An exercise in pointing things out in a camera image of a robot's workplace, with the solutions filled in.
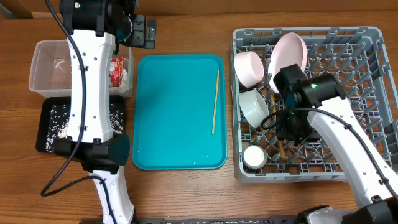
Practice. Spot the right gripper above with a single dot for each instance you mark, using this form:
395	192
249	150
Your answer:
284	134

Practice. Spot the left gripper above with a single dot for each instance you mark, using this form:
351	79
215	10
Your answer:
138	39

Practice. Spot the wooden chopstick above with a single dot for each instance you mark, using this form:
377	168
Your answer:
215	102
280	143

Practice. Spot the red snack wrapper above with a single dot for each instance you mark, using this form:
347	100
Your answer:
116	64

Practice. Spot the grey shallow bowl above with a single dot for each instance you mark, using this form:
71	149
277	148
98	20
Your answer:
253	107

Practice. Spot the small white cup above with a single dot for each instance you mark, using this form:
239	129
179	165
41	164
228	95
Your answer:
254	157

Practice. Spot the white bowl with food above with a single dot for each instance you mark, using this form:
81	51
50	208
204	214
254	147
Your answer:
248	67

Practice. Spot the large white plate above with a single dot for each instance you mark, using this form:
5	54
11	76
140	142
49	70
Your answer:
289	50

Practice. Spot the white napkin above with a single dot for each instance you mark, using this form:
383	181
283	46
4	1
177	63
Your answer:
125	76

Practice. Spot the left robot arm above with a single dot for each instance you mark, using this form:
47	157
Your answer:
95	30

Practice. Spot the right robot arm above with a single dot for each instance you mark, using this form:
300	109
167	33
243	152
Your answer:
321	104

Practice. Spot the clear plastic waste bin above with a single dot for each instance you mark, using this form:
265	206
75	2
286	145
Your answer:
50	70

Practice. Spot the grey dishwasher rack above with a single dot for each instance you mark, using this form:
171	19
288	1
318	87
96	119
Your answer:
357	57

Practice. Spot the teal serving tray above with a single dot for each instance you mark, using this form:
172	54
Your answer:
173	116

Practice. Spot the spilled rice pile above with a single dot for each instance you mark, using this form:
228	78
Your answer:
58	123

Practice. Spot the black rectangular tray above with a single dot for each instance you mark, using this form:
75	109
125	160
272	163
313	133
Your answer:
45	116

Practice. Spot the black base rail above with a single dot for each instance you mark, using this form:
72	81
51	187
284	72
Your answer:
217	221

